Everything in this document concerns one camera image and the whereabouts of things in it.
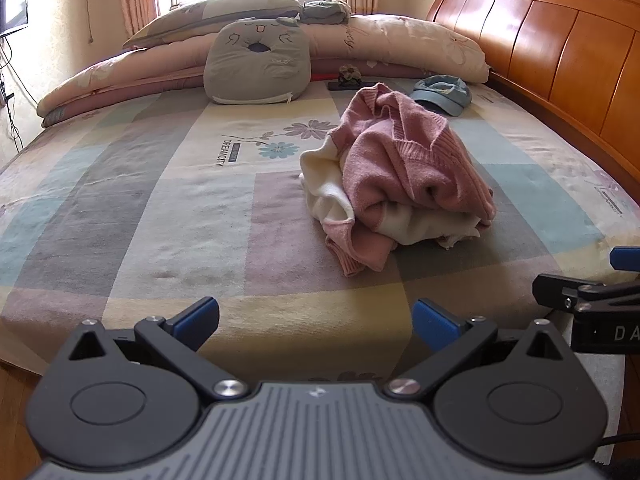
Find grey cat face cushion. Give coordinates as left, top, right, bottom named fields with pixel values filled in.
left=202, top=16, right=310, bottom=106

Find wooden headboard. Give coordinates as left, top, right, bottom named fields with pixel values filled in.
left=425, top=0, right=640, bottom=183

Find pink floral folded quilt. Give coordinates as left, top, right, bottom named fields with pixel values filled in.
left=36, top=12, right=491, bottom=128

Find blue cap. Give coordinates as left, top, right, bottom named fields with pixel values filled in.
left=410, top=75, right=473, bottom=118

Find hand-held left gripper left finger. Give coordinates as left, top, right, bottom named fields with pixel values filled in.
left=67, top=296, right=250, bottom=402

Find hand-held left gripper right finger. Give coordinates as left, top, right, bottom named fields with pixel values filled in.
left=383, top=298, right=566, bottom=402

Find wall television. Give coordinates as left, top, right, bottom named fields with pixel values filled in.
left=0, top=0, right=28, bottom=38

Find grey folded cloth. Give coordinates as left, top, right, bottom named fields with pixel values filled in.
left=300, top=0, right=352, bottom=26

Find pink and white sweater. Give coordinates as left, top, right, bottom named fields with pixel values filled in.
left=299, top=82, right=497, bottom=278

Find grey patchwork pillow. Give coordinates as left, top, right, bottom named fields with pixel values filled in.
left=122, top=0, right=304, bottom=51

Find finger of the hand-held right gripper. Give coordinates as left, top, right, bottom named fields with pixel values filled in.
left=610, top=247, right=640, bottom=271
left=532, top=274, right=640, bottom=313

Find wall cables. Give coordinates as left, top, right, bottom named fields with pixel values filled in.
left=0, top=35, right=26, bottom=151

